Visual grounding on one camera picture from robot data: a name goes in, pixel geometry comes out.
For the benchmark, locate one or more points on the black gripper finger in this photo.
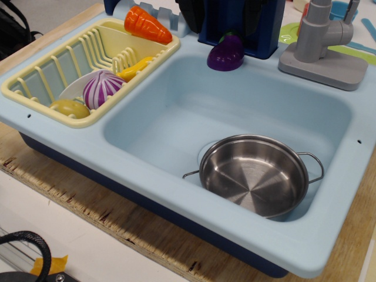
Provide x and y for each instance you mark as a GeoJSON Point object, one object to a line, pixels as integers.
{"type": "Point", "coordinates": [251, 15]}
{"type": "Point", "coordinates": [193, 12]}

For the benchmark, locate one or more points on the purple toy eggplant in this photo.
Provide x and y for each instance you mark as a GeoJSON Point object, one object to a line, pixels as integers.
{"type": "Point", "coordinates": [228, 54]}

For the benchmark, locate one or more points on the stainless steel pot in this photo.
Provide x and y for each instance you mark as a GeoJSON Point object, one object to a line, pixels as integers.
{"type": "Point", "coordinates": [258, 173]}

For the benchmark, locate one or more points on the dark blue plastic box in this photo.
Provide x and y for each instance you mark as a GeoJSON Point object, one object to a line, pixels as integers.
{"type": "Point", "coordinates": [222, 17]}

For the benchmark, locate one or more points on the green toy plate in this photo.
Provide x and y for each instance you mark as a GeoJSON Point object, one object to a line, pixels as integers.
{"type": "Point", "coordinates": [288, 35]}

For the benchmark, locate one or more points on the orange toy carrot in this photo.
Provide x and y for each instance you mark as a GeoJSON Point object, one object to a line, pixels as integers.
{"type": "Point", "coordinates": [140, 23]}

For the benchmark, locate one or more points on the grey toy faucet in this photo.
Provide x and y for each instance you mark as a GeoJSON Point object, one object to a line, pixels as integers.
{"type": "Point", "coordinates": [310, 58]}

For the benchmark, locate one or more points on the blue toy bowl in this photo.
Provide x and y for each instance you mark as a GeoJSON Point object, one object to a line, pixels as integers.
{"type": "Point", "coordinates": [344, 11]}

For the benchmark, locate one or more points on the yellow toy banana pepper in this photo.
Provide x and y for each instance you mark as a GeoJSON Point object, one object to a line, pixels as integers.
{"type": "Point", "coordinates": [130, 72]}

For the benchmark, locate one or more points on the purple white toy onion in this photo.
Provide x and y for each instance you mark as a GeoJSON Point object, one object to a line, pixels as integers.
{"type": "Point", "coordinates": [103, 84]}

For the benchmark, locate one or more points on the light blue toy utensil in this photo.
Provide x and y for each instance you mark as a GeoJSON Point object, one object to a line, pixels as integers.
{"type": "Point", "coordinates": [371, 30]}

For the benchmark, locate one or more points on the white toy plate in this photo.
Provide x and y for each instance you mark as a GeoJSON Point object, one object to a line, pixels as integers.
{"type": "Point", "coordinates": [75, 89]}

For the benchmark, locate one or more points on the cream plastic dish rack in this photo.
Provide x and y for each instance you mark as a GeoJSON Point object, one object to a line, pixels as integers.
{"type": "Point", "coordinates": [102, 45]}

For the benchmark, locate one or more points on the light blue toy sink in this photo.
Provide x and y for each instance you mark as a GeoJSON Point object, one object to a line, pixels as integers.
{"type": "Point", "coordinates": [77, 25]}

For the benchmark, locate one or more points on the yellow toy potato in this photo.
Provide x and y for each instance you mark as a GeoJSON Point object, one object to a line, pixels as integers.
{"type": "Point", "coordinates": [70, 108]}

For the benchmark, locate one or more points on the black backpack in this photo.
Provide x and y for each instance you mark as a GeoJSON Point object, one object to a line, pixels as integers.
{"type": "Point", "coordinates": [14, 36]}

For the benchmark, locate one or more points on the wooden board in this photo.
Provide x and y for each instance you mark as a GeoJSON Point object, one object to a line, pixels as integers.
{"type": "Point", "coordinates": [155, 136]}

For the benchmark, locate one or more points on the yellow tape piece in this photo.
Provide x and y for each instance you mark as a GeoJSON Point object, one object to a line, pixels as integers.
{"type": "Point", "coordinates": [58, 265]}

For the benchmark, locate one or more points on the black metal base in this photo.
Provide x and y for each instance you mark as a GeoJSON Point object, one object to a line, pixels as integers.
{"type": "Point", "coordinates": [28, 277]}

